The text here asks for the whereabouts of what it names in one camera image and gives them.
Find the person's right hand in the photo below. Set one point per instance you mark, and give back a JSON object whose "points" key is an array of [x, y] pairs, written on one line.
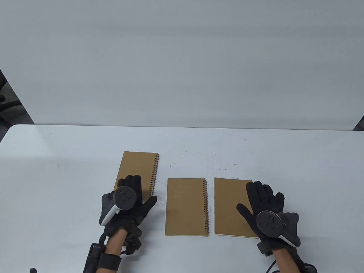
{"points": [[260, 199]]}

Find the person's left hand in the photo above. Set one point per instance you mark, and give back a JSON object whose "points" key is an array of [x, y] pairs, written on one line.
{"points": [[140, 209]]}

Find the brown spiral notebook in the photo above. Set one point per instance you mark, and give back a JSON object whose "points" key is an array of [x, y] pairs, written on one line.
{"points": [[227, 204], [136, 165], [184, 207]]}

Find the person's left forearm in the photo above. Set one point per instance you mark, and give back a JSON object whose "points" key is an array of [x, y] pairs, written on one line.
{"points": [[115, 244]]}

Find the person's right forearm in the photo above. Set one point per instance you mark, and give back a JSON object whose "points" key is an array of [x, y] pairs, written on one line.
{"points": [[285, 261]]}

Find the grey white left hand controller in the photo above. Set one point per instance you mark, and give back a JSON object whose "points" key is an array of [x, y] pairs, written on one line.
{"points": [[124, 197]]}

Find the grey white hand controller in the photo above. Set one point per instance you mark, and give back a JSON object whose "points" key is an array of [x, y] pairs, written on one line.
{"points": [[268, 223], [124, 197]]}

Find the grey white right hand controller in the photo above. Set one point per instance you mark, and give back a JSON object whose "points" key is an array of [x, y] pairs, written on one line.
{"points": [[268, 223]]}

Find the black left glove sensor box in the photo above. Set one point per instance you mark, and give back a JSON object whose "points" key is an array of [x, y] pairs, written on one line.
{"points": [[133, 239]]}

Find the black glove sensor box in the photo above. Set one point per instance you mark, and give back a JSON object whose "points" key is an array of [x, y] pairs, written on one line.
{"points": [[133, 239], [265, 247]]}

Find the black right glove sensor box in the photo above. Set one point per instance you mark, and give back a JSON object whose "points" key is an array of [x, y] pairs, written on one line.
{"points": [[265, 247]]}

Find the white backdrop board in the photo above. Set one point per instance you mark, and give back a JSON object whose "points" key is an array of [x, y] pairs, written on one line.
{"points": [[182, 62]]}

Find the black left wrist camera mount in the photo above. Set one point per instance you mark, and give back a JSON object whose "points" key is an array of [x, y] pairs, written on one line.
{"points": [[93, 258]]}

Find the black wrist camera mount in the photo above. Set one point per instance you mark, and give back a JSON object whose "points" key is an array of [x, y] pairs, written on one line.
{"points": [[309, 268], [93, 258]]}

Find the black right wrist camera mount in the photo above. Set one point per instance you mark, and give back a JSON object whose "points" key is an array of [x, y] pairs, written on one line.
{"points": [[309, 268]]}

